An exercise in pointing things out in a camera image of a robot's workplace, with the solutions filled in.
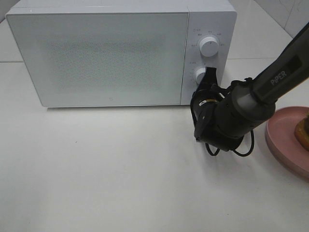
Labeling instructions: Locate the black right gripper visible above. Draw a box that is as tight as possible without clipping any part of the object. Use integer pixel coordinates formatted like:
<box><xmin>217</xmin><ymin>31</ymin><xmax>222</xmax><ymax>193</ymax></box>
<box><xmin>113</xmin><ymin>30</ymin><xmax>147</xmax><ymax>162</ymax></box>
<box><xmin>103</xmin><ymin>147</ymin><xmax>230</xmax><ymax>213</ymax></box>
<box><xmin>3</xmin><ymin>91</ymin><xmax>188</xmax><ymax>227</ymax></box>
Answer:
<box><xmin>190</xmin><ymin>67</ymin><xmax>239</xmax><ymax>151</ymax></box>

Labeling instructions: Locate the white control knob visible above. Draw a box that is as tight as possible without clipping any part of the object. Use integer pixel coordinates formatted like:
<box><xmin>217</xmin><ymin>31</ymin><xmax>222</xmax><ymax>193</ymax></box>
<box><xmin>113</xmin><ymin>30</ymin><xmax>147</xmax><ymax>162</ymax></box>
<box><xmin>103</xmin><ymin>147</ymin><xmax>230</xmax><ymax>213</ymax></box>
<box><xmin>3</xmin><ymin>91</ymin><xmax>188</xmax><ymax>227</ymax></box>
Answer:
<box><xmin>195</xmin><ymin>67</ymin><xmax>206</xmax><ymax>85</ymax></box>
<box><xmin>198</xmin><ymin>35</ymin><xmax>219</xmax><ymax>57</ymax></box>

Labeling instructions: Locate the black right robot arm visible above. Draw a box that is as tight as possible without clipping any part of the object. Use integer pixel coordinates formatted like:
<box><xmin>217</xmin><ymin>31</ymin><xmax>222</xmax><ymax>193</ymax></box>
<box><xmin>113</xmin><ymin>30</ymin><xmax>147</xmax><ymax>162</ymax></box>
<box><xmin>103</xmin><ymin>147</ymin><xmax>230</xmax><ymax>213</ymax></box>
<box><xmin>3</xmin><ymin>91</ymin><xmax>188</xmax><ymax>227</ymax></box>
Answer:
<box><xmin>190</xmin><ymin>25</ymin><xmax>309</xmax><ymax>155</ymax></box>

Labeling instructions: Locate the white microwave oven body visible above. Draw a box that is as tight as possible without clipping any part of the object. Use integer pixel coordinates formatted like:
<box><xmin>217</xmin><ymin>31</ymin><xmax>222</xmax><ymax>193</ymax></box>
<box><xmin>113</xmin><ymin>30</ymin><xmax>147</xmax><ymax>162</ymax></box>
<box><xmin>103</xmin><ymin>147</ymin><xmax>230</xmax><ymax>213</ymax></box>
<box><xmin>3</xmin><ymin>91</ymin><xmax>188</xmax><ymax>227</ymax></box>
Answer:
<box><xmin>6</xmin><ymin>0</ymin><xmax>237</xmax><ymax>105</ymax></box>

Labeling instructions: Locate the burger with lettuce and cheese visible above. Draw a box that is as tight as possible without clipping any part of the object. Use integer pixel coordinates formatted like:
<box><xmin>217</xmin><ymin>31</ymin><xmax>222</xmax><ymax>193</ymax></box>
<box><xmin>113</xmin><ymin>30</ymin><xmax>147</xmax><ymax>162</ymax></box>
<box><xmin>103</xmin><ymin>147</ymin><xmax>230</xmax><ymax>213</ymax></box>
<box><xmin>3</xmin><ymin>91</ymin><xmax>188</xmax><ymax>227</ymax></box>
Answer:
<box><xmin>295</xmin><ymin>113</ymin><xmax>309</xmax><ymax>140</ymax></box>

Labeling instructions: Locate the pink round plate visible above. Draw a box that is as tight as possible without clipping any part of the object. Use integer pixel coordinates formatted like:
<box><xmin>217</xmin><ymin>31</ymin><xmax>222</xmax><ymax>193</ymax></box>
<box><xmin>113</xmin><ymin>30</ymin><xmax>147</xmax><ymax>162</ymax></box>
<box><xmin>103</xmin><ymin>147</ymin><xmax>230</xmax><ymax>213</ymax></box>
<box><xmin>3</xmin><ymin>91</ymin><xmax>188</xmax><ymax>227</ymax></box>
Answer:
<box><xmin>265</xmin><ymin>106</ymin><xmax>309</xmax><ymax>181</ymax></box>

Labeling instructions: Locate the white microwave door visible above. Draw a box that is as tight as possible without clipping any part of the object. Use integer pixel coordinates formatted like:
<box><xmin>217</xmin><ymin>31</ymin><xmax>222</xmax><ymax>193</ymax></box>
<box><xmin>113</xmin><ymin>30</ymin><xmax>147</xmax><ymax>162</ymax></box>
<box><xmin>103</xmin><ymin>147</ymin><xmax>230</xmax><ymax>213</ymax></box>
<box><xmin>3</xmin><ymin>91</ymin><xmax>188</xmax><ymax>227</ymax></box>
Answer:
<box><xmin>7</xmin><ymin>13</ymin><xmax>188</xmax><ymax>107</ymax></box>

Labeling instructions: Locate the upper white control knob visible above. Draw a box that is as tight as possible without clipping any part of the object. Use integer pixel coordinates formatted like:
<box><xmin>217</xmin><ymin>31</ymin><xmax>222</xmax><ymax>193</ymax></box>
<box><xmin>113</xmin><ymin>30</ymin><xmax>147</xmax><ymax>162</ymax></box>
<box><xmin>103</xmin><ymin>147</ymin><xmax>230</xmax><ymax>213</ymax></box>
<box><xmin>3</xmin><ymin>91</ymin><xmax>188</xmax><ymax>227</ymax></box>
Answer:
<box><xmin>198</xmin><ymin>35</ymin><xmax>219</xmax><ymax>57</ymax></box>

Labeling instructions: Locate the lower white control knob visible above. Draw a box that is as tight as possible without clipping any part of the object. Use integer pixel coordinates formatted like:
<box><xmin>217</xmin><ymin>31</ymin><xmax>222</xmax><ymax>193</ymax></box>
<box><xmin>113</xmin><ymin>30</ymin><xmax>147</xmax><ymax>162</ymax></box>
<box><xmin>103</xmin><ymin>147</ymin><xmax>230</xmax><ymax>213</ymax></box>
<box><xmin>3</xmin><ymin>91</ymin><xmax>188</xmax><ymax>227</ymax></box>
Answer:
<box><xmin>195</xmin><ymin>67</ymin><xmax>206</xmax><ymax>85</ymax></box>

